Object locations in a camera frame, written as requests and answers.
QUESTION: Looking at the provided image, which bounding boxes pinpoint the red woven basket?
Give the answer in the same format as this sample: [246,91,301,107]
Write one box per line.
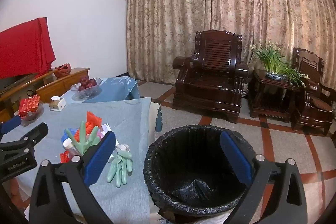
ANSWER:
[54,63,72,78]

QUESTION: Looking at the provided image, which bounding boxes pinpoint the beige patterned curtain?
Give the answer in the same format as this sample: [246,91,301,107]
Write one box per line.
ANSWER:
[123,0,336,109]

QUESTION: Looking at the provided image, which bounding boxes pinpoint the clear glass dish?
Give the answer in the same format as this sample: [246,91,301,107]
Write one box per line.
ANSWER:
[18,101,45,127]

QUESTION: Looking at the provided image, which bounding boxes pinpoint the wooden television cabinet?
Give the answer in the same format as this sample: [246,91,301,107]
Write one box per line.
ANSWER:
[0,68,90,122]

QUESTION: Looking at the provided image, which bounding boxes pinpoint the red cloth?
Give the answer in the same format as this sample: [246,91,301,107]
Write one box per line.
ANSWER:
[0,17,56,79]

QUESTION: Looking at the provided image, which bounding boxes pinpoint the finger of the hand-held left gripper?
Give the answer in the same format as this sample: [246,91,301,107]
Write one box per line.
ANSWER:
[0,116,22,135]
[0,122,49,155]

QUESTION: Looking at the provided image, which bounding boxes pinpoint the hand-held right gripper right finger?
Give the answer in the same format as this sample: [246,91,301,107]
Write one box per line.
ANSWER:
[220,131,308,224]

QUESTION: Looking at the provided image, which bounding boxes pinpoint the black television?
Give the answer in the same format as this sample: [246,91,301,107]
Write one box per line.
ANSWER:
[0,72,40,94]

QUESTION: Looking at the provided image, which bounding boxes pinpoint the small plastic bottle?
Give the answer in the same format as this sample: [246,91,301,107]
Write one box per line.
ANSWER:
[62,141,79,159]

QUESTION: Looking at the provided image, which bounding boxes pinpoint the potted narcissus plant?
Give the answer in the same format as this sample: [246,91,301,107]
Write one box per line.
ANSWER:
[249,42,310,88]

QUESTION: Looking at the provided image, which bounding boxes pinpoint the scalloped blue white tablecloth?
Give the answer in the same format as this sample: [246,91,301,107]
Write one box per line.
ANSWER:
[150,102,164,133]

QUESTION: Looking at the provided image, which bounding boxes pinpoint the glass fruit bowl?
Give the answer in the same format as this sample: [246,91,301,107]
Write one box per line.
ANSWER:
[71,77,103,100]

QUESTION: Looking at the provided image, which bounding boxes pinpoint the orange foam fruit net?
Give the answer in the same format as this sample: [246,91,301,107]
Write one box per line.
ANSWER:
[86,111,102,132]

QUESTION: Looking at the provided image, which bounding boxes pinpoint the dark wooden armchair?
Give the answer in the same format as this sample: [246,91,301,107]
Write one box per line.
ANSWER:
[172,30,249,123]
[291,48,335,136]

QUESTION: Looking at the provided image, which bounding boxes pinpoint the beige tissue box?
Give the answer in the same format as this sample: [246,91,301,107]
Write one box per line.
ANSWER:
[49,96,66,111]

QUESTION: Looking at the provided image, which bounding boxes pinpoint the green rubber glove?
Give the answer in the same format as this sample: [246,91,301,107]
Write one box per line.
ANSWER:
[106,149,133,188]
[64,121,101,156]

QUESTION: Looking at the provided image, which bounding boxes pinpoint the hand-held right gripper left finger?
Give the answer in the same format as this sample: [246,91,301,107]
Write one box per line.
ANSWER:
[29,131,117,224]

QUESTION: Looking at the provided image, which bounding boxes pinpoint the black bin with liner bag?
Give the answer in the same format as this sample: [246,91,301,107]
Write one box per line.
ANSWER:
[143,125,263,216]

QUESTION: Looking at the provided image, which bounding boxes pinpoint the dark wooden side table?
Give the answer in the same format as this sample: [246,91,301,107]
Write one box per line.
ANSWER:
[248,69,302,123]

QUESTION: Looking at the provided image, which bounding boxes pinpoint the red printed box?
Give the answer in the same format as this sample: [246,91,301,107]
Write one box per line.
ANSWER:
[18,94,41,117]

